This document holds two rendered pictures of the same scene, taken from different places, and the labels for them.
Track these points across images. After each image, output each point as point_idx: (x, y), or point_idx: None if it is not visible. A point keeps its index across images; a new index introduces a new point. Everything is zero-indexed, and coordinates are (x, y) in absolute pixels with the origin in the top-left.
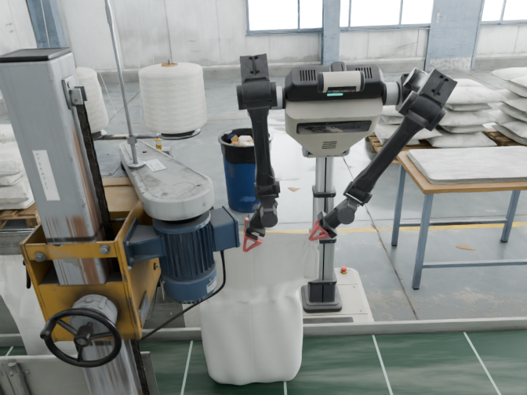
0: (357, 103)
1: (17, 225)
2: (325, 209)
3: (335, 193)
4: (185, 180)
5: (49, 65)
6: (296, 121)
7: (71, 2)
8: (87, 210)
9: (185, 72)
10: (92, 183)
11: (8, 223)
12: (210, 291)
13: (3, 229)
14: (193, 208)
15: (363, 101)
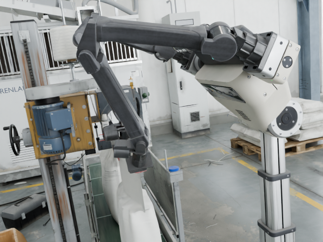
0: (230, 69)
1: (257, 156)
2: (264, 192)
3: (269, 177)
4: (50, 85)
5: (10, 24)
6: (197, 80)
7: None
8: (24, 87)
9: (52, 28)
10: (34, 78)
11: (255, 154)
12: (45, 149)
13: (250, 155)
14: (28, 94)
15: (235, 66)
